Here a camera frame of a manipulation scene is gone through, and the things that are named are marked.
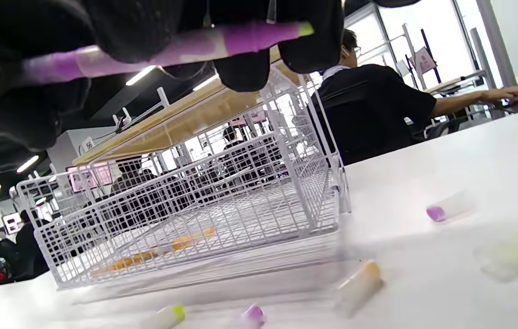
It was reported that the white metal frame pole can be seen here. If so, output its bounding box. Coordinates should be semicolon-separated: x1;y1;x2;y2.
76;87;170;151

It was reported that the white wire drawer basket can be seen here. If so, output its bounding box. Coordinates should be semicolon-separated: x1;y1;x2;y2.
15;130;346;291

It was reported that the aluminium frame post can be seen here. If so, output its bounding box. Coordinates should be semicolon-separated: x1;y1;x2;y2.
469;0;518;87

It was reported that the purple double-ended highlighter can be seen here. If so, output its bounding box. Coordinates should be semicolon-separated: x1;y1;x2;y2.
17;21;314;87

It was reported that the purple highlighter cap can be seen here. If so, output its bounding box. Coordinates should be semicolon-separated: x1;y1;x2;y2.
426;192;476;224
229;304;267;329

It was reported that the black mesh office chair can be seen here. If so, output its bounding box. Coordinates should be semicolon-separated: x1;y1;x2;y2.
308;82;470;166

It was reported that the yellow highlighter cap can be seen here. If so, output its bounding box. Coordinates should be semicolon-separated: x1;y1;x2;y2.
476;228;518;281
143;304;186;329

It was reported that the orange highlighter cap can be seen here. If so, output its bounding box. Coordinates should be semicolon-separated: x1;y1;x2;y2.
336;260;385;316

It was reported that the pink paper sign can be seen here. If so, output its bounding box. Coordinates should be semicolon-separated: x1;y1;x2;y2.
412;46;438;76

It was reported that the orange double-ended highlighter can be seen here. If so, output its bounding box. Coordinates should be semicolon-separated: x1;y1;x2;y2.
90;226;217;277

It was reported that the wooden-topped white wire shelf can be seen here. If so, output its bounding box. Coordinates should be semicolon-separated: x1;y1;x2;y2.
72;46;352;215

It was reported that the person's right hand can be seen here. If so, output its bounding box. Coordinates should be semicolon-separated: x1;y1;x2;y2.
0;0;344;151

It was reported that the pink-lit monitor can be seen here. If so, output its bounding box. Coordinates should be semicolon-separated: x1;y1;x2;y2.
66;162;113;192

